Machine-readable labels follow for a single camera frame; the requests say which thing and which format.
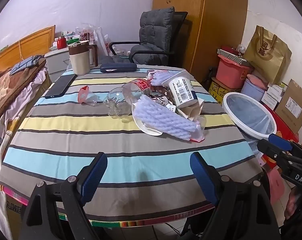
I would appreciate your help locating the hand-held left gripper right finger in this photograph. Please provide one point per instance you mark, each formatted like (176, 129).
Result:
(203, 175)

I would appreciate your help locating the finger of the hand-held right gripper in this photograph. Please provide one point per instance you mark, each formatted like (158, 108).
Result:
(278, 140)
(266, 146)

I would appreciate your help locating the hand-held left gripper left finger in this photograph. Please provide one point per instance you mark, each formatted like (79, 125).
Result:
(94, 175)

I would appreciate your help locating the white trash bin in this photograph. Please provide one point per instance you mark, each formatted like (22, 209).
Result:
(225, 103)

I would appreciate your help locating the white paper bowl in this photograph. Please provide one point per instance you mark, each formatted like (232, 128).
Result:
(143, 127)

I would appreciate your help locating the clear plastic cup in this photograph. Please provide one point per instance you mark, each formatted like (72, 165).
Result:
(87, 97)

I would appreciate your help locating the clear bottle with red label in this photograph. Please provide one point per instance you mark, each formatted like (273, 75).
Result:
(120, 100)

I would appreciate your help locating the brown snack wrapper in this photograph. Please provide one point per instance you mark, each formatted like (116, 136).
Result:
(161, 100)

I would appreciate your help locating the white paper cup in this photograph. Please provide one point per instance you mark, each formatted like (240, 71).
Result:
(181, 90)

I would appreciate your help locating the person's right hand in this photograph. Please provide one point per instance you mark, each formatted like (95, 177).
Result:
(293, 201)

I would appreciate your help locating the red gift box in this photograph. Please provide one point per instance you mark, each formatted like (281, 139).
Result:
(283, 125)

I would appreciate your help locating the brown cardboard box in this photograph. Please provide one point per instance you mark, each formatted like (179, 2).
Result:
(293, 105)

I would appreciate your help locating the stack of white boxes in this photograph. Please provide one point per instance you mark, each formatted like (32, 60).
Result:
(272, 96)

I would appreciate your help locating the clear plastic wrapper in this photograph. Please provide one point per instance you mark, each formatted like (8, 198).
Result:
(199, 130)

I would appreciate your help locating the striped tablecloth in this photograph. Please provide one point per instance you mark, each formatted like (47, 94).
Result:
(141, 160)

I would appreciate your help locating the purple bucket with pink lid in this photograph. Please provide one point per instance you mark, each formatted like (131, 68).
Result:
(252, 87)

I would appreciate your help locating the beige paper carton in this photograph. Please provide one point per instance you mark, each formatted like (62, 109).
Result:
(193, 108)

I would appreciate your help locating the yellow patterned box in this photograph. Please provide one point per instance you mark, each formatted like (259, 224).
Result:
(223, 90)

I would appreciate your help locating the large purple foam net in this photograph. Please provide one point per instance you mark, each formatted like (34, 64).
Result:
(161, 117)

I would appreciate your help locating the pink plastic bin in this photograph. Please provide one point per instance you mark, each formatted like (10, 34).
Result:
(231, 72)

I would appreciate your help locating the gold paper bag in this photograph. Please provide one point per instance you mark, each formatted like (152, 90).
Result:
(263, 55)

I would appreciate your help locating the black smartphone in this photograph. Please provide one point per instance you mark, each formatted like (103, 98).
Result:
(60, 86)

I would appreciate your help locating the striped flat box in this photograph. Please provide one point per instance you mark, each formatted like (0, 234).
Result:
(232, 55)

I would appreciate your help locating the bed with blankets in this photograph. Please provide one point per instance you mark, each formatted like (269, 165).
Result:
(5, 130)

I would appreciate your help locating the small purple foam net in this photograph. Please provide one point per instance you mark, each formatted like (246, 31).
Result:
(162, 77)

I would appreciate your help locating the dark blue glasses case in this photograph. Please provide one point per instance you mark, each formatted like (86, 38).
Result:
(118, 68)

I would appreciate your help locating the beige mug with brown lid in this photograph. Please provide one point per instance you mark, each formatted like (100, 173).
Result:
(78, 62)

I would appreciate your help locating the white nightstand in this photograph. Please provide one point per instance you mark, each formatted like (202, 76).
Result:
(57, 62)

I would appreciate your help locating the brown printed blanket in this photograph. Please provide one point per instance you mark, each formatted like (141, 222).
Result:
(8, 90)

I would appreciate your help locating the wooden wardrobe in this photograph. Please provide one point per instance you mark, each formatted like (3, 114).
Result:
(216, 30)

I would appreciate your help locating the blue plaid cloth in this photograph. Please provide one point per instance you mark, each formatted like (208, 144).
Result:
(25, 63)

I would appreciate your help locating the clear plastic bags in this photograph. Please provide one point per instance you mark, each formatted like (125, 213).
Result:
(99, 37)

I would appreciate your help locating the wooden headboard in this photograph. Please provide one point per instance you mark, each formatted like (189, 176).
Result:
(28, 47)

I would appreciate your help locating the grey cushioned office chair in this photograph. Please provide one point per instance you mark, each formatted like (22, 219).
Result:
(153, 35)

